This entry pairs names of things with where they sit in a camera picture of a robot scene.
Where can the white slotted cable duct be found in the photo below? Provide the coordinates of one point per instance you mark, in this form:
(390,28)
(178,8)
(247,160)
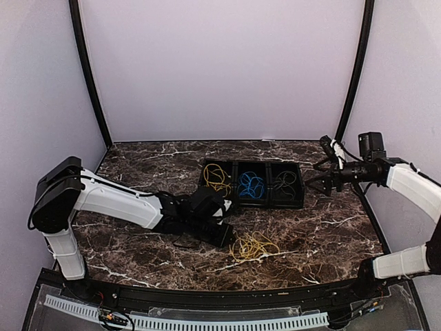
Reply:
(164,319)

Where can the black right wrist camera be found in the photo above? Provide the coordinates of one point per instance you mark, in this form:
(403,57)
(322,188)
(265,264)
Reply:
(333,150)

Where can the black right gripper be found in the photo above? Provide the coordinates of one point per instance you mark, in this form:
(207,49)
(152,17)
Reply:
(329,181)

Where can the black middle storage bin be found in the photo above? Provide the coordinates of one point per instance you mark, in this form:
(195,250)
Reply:
(252,184)

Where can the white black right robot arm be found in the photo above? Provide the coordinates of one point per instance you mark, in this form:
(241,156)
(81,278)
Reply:
(409,193)

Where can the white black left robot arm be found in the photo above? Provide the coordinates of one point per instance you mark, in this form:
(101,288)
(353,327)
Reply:
(70,188)

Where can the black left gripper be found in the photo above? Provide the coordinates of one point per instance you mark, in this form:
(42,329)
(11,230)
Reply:
(222,241)

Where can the black front table rail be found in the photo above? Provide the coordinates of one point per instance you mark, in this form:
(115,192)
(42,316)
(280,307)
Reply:
(333,296)

